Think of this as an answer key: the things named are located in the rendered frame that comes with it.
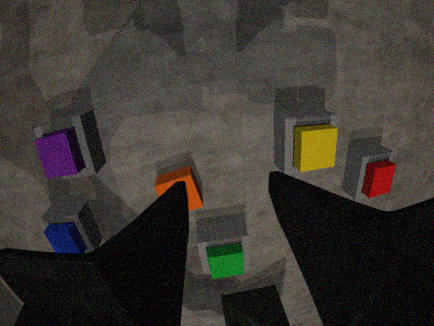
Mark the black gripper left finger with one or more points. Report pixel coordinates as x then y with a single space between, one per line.
137 277

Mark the purple button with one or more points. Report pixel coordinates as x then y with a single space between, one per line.
70 147

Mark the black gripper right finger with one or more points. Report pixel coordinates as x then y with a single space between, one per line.
346 251

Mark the yellow button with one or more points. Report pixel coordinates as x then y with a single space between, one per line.
304 140

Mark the orange block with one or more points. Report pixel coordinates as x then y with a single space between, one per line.
186 174

